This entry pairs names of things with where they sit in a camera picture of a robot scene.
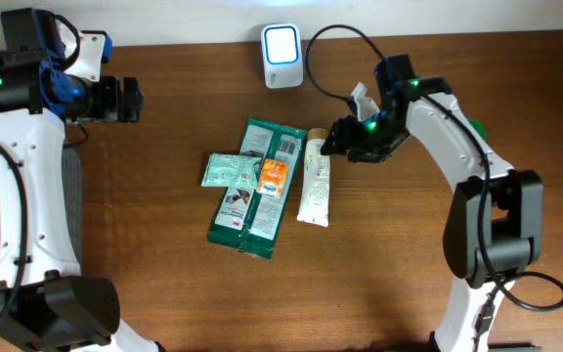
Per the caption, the white cream tube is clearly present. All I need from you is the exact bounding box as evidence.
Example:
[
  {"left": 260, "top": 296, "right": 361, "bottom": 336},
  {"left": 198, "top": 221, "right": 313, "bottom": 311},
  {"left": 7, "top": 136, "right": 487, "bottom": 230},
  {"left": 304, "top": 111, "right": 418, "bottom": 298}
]
[{"left": 297, "top": 128, "right": 330, "bottom": 227}]

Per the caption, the green lid jar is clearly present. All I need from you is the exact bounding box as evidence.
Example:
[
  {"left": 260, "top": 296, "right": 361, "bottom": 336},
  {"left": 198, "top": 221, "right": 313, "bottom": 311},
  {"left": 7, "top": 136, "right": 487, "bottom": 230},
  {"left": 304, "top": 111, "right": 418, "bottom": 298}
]
[{"left": 468, "top": 118, "right": 487, "bottom": 140}]

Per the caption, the orange small packet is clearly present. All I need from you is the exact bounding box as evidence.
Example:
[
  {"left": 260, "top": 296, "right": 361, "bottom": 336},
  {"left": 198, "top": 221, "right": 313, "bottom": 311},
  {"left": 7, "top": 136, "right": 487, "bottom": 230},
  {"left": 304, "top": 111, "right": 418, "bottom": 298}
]
[{"left": 256, "top": 158, "right": 289, "bottom": 198}]

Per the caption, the green 3M package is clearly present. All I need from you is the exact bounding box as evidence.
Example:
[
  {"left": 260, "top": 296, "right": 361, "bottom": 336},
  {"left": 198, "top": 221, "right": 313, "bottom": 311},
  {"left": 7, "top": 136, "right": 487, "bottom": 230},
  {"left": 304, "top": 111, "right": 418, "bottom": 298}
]
[{"left": 206, "top": 117, "right": 307, "bottom": 259}]

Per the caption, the light green sachet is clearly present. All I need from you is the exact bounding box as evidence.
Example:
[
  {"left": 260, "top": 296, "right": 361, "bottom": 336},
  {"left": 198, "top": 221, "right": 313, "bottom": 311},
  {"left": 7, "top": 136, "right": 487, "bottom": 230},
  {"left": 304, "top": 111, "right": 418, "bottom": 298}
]
[{"left": 201, "top": 154, "right": 261, "bottom": 190}]

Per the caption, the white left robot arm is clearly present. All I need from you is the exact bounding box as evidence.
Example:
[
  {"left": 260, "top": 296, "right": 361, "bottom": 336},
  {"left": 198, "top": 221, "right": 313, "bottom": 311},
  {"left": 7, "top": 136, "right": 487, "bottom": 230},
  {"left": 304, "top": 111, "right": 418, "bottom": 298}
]
[{"left": 0, "top": 8, "right": 160, "bottom": 351}]

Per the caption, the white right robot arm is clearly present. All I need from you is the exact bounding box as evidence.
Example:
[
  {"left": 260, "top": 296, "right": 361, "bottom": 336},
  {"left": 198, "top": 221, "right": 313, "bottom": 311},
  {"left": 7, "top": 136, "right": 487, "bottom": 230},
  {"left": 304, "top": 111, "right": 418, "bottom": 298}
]
[{"left": 322, "top": 54, "right": 543, "bottom": 351}]

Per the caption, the white barcode scanner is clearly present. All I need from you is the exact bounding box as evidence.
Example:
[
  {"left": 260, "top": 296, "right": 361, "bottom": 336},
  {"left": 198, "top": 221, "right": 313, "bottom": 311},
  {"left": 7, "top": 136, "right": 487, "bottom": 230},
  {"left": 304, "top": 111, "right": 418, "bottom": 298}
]
[{"left": 261, "top": 23, "right": 304, "bottom": 89}]

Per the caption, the black right camera cable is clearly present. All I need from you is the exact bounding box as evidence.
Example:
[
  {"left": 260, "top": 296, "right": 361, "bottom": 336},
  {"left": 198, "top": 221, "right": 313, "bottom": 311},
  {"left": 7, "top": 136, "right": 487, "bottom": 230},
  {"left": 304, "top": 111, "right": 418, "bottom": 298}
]
[{"left": 304, "top": 23, "right": 563, "bottom": 313}]

